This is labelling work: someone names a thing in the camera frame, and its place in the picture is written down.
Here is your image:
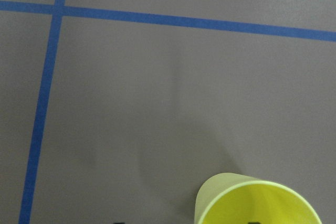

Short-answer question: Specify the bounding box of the yellow plastic cup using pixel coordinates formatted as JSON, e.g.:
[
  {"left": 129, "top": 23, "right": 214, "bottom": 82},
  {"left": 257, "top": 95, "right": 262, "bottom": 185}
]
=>
[{"left": 194, "top": 173, "right": 321, "bottom": 223}]

